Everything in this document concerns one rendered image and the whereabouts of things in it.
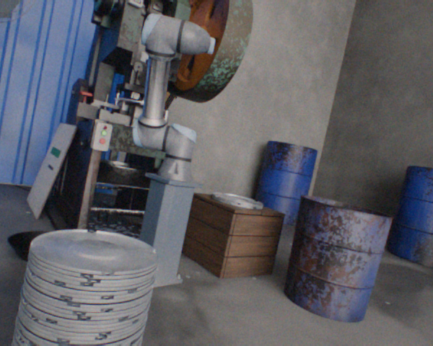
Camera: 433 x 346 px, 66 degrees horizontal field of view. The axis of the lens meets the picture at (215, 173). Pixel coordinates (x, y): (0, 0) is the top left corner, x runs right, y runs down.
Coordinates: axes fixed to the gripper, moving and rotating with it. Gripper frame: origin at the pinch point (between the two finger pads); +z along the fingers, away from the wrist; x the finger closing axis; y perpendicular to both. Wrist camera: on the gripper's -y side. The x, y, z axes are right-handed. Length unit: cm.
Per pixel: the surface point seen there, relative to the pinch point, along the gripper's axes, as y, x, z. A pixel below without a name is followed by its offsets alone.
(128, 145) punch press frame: -5.3, -7.1, 32.8
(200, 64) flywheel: 39, 31, -16
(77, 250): -56, -108, 11
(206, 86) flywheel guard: 36.0, 10.3, -8.8
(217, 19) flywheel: 38, 33, -46
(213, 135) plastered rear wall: 148, 121, 64
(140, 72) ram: -1.4, 22.0, -1.0
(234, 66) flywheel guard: 44, 4, -27
